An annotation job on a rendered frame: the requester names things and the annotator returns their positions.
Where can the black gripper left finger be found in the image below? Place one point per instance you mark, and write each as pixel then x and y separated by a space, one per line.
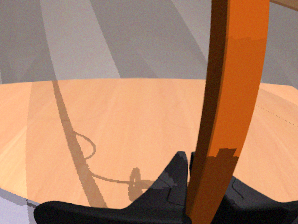
pixel 163 203

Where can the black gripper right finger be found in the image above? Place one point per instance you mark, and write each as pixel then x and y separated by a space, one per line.
pixel 245 205

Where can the orange handle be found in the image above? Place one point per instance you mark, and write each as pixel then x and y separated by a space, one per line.
pixel 237 48

